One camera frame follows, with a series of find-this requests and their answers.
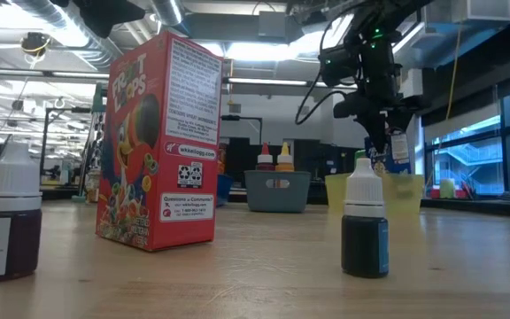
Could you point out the wide silver ventilation duct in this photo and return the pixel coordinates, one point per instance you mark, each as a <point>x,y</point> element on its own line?
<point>82,44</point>

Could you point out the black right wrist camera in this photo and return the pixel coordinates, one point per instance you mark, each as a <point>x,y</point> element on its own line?
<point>339,64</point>

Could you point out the small red container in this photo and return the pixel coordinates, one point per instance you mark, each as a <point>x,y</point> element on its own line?
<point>435,193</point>

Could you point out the blue plastic bin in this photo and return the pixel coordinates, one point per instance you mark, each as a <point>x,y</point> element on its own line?
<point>224,190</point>

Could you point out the grey ceiling box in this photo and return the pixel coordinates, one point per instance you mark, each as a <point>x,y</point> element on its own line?
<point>272,24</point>

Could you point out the pale green container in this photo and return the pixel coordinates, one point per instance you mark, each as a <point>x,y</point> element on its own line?
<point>447,188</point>

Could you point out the blue Frosted Flakes cereal box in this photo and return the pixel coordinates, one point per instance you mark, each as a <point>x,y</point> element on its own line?
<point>400,148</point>

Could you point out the black stand frame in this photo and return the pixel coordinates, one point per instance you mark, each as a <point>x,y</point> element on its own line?
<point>81,110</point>

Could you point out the grey plastic bin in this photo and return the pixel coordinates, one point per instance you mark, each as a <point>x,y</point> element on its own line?
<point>277,199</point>

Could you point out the ceiling light strip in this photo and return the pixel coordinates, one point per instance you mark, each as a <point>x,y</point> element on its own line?
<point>266,82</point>
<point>80,74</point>

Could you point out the blue-label dropper bottle white cap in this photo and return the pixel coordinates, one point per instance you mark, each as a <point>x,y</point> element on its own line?
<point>363,239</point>

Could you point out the purple dropper bottle white cap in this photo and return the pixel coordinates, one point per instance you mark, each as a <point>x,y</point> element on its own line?
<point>9,230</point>

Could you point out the narrow silver ventilation duct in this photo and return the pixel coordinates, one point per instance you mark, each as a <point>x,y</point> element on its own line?
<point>168,11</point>

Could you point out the red squeeze bottle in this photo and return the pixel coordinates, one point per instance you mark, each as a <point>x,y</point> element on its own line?
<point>265,158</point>

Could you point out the yellow plastic bin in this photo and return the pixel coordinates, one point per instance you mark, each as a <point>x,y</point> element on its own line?
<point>403,192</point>

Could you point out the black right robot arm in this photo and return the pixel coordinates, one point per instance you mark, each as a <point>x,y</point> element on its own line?
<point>388,15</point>

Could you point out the yellow squeeze bottle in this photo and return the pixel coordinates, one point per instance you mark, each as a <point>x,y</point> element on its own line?
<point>284,158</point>

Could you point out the red Froot Loops cereal box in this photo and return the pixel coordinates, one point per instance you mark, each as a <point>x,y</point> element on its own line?
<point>157,155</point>

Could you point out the orange snack packet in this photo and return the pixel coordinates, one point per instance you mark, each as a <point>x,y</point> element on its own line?
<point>221,159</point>

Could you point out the white ceiling air unit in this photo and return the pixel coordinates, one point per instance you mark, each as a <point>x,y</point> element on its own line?
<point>472,9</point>

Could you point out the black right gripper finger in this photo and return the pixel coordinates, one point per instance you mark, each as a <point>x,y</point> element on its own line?
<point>376,133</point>
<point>400,122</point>

